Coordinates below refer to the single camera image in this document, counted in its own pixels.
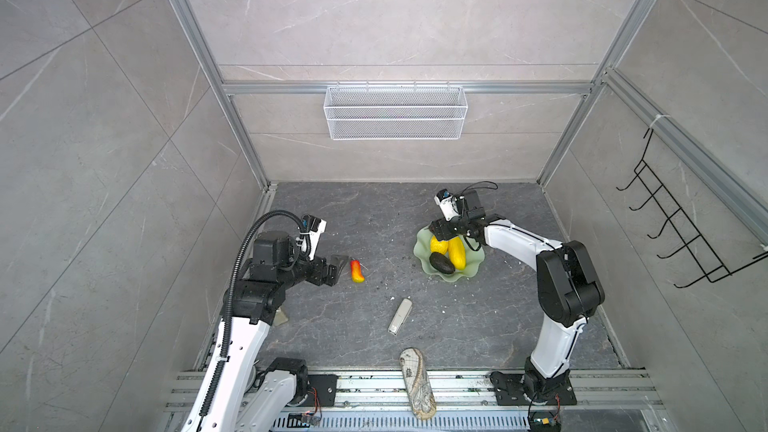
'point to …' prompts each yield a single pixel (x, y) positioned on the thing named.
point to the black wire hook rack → (706, 259)
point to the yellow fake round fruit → (438, 246)
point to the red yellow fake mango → (357, 271)
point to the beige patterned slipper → (415, 381)
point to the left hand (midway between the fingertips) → (328, 246)
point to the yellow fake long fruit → (457, 252)
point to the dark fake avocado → (442, 263)
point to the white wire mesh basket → (394, 112)
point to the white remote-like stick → (401, 316)
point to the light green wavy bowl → (474, 257)
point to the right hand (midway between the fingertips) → (440, 220)
